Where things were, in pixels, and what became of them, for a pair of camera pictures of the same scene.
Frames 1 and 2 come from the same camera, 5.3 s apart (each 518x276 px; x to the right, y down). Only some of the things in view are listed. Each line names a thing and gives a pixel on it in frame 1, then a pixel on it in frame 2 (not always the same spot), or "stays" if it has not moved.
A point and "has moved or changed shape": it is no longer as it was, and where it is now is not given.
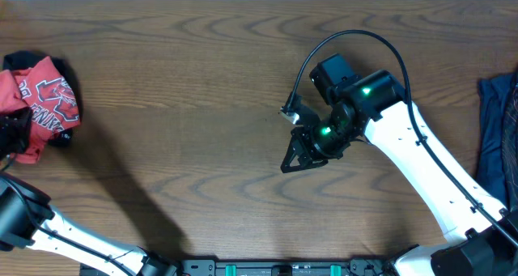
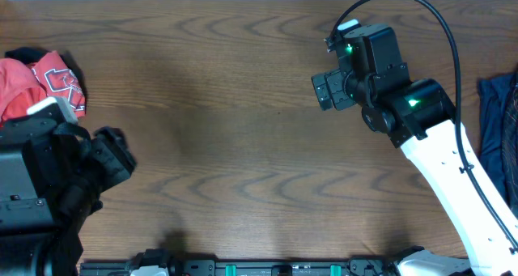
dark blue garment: x=493 y=93 stays
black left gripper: x=12 y=130 to x=110 y=142
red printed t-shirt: x=51 y=97 has moved or changed shape
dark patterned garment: x=510 y=148 stays
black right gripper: x=299 y=146 to x=335 y=81
